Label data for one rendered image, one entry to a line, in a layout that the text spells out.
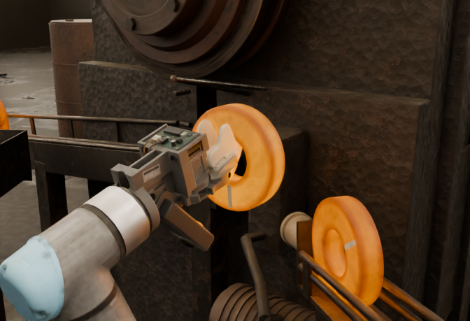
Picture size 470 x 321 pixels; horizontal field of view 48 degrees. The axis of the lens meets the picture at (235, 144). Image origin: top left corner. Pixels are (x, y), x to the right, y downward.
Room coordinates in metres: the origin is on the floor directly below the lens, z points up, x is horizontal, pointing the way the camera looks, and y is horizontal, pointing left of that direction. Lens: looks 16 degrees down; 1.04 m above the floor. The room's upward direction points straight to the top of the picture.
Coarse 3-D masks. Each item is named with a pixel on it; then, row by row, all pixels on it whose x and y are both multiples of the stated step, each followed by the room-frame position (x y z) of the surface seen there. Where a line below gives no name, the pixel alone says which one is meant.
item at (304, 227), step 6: (300, 222) 0.73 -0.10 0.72; (306, 222) 0.73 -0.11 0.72; (312, 222) 0.74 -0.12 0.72; (300, 228) 0.73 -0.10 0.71; (306, 228) 0.73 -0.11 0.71; (300, 234) 0.73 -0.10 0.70; (306, 234) 0.73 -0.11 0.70; (300, 240) 0.73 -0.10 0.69; (306, 240) 0.73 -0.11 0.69; (300, 246) 0.73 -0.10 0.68; (306, 246) 0.73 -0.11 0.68; (312, 246) 0.73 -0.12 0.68; (306, 252) 0.73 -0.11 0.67; (312, 252) 0.73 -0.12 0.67; (300, 258) 0.73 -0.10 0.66; (312, 270) 0.73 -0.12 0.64; (300, 276) 0.72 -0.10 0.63; (300, 282) 0.72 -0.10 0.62; (312, 282) 0.73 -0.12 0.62
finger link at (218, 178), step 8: (232, 160) 0.67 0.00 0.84; (224, 168) 0.65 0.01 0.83; (232, 168) 0.66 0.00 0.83; (216, 176) 0.63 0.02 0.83; (224, 176) 0.63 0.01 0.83; (232, 176) 0.65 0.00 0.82; (216, 184) 0.63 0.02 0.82; (224, 184) 0.63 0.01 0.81; (200, 192) 0.62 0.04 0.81; (208, 192) 0.62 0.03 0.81
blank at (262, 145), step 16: (208, 112) 0.73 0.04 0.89; (224, 112) 0.72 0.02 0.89; (240, 112) 0.70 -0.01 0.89; (256, 112) 0.71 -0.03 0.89; (240, 128) 0.70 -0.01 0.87; (256, 128) 0.68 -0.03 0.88; (272, 128) 0.70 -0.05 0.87; (240, 144) 0.70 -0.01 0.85; (256, 144) 0.68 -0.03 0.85; (272, 144) 0.68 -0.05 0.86; (256, 160) 0.68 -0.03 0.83; (272, 160) 0.67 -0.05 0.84; (240, 176) 0.73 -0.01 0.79; (256, 176) 0.68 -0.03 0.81; (272, 176) 0.67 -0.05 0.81; (224, 192) 0.71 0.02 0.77; (240, 192) 0.70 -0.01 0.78; (256, 192) 0.68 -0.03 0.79; (272, 192) 0.68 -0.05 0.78; (240, 208) 0.70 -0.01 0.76
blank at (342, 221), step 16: (320, 208) 0.71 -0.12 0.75; (336, 208) 0.66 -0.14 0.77; (352, 208) 0.64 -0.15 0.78; (320, 224) 0.70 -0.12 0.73; (336, 224) 0.66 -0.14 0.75; (352, 224) 0.62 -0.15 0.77; (368, 224) 0.62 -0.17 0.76; (320, 240) 0.70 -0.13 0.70; (336, 240) 0.70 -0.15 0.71; (352, 240) 0.61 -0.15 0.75; (368, 240) 0.61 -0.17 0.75; (320, 256) 0.70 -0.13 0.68; (336, 256) 0.69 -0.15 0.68; (352, 256) 0.61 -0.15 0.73; (368, 256) 0.60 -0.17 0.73; (336, 272) 0.66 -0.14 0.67; (352, 272) 0.61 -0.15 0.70; (368, 272) 0.59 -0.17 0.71; (352, 288) 0.61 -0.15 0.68; (368, 288) 0.59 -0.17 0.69; (368, 304) 0.61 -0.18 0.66
